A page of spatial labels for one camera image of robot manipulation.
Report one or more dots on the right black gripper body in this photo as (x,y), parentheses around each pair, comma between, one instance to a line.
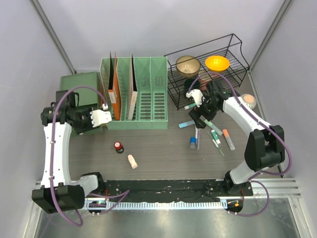
(207,105)

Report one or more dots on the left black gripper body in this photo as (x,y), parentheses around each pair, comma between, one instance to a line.
(83,121)

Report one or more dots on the light blue highlighter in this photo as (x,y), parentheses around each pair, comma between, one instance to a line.
(186,124)

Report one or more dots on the green highlighter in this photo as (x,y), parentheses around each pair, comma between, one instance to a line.
(212,126)

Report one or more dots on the drawer box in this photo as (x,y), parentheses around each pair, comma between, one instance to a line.
(87,98)

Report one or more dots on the orange folder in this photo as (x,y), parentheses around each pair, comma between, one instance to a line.
(113,87)

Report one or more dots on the white folder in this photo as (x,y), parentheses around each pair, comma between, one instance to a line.
(132,91)

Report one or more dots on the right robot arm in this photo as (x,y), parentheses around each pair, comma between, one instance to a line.
(264,147)

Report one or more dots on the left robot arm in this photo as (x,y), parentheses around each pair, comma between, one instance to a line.
(56,177)

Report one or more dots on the green white glue stick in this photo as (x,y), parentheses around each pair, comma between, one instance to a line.
(189,106)

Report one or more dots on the pink mug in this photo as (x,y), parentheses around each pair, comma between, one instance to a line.
(205,79)

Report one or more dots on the dark green mug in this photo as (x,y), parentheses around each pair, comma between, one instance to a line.
(188,83)

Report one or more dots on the small green glue stick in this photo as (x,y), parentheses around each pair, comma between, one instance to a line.
(215,136)

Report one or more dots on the orange highlighter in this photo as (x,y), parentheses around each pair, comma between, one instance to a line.
(228,139)

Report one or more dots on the blue grey bottle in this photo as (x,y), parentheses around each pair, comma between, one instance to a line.
(192,144)

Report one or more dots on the green pen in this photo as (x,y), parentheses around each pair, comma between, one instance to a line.
(214,142)

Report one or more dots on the striped ceramic mug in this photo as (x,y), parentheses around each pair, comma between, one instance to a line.
(250,100)

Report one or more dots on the orange bowl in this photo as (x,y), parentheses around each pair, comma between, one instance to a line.
(217,63)

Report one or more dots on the brown glass bowl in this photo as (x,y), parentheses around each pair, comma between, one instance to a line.
(188,66)

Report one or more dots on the green file organizer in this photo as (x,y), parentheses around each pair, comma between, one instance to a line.
(151,82)

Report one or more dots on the red black stamp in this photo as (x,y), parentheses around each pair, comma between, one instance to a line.
(118,147)

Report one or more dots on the pink eraser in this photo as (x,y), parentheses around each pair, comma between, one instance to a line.
(132,162)

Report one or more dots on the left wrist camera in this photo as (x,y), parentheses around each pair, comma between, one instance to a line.
(100,116)

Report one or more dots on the black wire rack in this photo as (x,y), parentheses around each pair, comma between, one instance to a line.
(229,46)

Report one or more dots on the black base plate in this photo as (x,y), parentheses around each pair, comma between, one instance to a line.
(175,190)

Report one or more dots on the white cable tray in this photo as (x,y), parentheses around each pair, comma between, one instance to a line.
(101,205)

